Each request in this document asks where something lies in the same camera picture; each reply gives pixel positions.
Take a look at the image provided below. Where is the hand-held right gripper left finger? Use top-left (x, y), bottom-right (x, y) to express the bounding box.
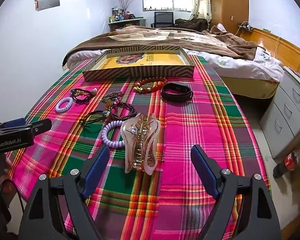
top-left (19, 144), bottom-right (110, 240)

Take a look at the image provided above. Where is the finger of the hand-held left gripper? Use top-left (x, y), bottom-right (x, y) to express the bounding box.
top-left (0, 118), bottom-right (27, 128)
top-left (25, 119), bottom-right (52, 135)

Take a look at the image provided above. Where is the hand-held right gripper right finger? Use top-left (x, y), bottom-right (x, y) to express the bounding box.
top-left (191, 144), bottom-right (282, 240)

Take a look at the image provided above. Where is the pale blue spiral hair tie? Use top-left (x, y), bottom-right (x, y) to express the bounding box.
top-left (55, 97), bottom-right (74, 113)

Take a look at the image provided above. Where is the lavender spiral hair tie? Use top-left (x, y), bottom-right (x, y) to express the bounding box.
top-left (101, 120), bottom-right (125, 148)

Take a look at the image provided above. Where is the clear bangle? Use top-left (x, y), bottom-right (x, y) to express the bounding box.
top-left (120, 113), bottom-right (161, 175)

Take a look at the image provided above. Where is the dark hair tie with charms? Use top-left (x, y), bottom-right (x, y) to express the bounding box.
top-left (70, 87), bottom-right (98, 104)

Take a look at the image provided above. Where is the black hair tie with beads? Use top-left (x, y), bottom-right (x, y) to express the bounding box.
top-left (79, 109), bottom-right (113, 127)

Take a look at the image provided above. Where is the gold chain bracelet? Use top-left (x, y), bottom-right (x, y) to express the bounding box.
top-left (99, 91), bottom-right (125, 103)

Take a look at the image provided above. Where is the black wristband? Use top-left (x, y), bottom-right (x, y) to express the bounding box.
top-left (161, 82), bottom-right (193, 102)

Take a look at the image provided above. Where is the patterned cardboard tray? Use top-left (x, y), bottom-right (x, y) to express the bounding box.
top-left (82, 45), bottom-right (195, 82)

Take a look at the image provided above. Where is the plaid tablecloth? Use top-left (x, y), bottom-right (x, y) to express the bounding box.
top-left (5, 55), bottom-right (272, 240)

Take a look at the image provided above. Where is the cola bottle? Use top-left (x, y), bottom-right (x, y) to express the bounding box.
top-left (272, 149), bottom-right (300, 178)

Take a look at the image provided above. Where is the yellow bed base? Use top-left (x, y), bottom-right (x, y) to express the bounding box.
top-left (219, 76), bottom-right (280, 98)

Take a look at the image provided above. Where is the grey drawer cabinet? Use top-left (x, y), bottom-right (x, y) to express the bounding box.
top-left (259, 66), bottom-right (300, 159)

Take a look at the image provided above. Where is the desk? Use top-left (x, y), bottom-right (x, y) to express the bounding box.
top-left (108, 18), bottom-right (147, 32)

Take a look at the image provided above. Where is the group of bottles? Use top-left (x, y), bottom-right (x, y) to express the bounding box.
top-left (109, 6), bottom-right (135, 22)

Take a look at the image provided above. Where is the brown blanket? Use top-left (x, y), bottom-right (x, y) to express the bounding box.
top-left (65, 25), bottom-right (259, 60)

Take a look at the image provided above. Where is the wooden headboard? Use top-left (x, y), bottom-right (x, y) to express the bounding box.
top-left (242, 27), bottom-right (300, 74)

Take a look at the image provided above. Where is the dark clothes pile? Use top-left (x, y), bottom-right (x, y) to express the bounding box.
top-left (174, 18), bottom-right (210, 32)

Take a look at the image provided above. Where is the vase of dry branches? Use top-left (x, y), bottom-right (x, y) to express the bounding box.
top-left (116, 0), bottom-right (140, 19)

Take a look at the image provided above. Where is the wooden wardrobe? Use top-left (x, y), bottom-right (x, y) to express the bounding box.
top-left (209, 0), bottom-right (250, 30)

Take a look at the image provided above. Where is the patterned curtain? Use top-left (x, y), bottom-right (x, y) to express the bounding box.
top-left (187, 0), bottom-right (212, 22)

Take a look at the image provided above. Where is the window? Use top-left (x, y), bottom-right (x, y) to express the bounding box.
top-left (142, 0), bottom-right (192, 12)

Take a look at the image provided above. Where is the black cable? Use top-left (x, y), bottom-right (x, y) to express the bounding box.
top-left (0, 179), bottom-right (25, 213)

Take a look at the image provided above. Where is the dark red bead bracelet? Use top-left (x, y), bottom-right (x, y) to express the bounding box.
top-left (109, 102), bottom-right (137, 121)

